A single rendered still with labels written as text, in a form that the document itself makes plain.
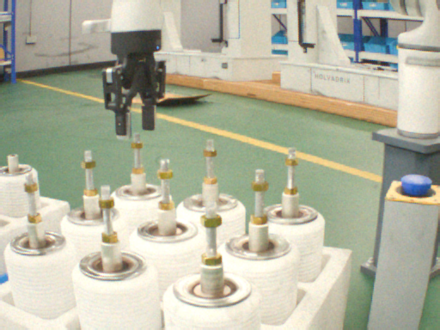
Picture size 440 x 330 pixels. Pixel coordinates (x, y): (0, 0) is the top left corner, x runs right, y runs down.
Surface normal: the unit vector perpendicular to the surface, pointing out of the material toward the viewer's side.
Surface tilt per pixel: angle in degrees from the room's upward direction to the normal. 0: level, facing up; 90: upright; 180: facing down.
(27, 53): 90
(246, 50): 90
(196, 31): 90
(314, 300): 0
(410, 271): 90
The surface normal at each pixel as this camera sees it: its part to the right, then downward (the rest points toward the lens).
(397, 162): -0.83, 0.15
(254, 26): 0.56, 0.20
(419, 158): -0.19, 0.25
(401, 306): -0.43, 0.23
